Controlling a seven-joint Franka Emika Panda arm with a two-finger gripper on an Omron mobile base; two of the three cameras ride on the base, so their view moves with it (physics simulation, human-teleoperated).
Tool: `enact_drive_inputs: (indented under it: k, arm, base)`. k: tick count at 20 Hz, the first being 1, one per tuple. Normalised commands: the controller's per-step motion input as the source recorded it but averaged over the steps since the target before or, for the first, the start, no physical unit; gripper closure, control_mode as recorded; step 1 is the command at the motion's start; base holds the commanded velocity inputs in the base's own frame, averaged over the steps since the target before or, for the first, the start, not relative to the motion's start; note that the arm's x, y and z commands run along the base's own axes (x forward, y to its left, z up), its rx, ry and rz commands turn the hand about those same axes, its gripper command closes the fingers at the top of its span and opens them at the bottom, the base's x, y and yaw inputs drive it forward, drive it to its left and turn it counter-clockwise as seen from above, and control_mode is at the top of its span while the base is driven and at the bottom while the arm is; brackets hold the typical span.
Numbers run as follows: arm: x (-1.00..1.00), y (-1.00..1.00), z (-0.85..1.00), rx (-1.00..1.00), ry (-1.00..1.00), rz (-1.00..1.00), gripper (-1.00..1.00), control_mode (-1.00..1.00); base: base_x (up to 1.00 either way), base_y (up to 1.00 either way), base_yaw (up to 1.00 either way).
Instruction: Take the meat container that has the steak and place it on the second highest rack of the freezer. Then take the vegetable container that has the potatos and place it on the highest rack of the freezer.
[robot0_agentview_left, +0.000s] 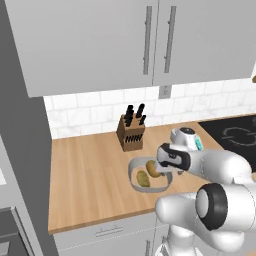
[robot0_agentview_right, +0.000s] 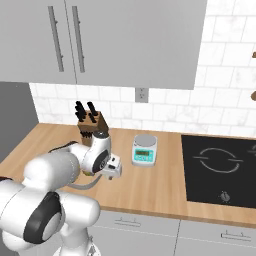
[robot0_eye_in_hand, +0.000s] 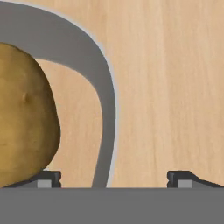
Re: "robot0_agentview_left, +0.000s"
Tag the grey wall cupboard door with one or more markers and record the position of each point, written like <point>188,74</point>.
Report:
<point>213,36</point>
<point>86,43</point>

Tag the grey base cupboard door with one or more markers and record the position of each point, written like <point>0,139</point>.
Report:
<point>159,245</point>
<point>106,250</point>

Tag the brown potato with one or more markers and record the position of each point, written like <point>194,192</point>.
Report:
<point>152,168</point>
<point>143,179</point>

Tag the brown object at edge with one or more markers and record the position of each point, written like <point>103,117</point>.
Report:
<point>254,79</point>

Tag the grey wall socket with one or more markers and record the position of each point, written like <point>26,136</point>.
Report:
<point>165,91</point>

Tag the grey fridge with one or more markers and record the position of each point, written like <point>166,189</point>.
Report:
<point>20,116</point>

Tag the wooden knife block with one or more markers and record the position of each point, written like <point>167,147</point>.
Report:
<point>131,138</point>

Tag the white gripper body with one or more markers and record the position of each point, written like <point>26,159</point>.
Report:
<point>165,170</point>

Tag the grey oval container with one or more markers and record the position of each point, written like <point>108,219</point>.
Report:
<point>146,188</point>

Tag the black hob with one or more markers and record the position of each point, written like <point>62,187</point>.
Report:
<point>233,133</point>

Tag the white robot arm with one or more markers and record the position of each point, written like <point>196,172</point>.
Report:
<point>226,200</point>

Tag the grey drawer front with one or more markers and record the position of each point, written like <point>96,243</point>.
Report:
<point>80,235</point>

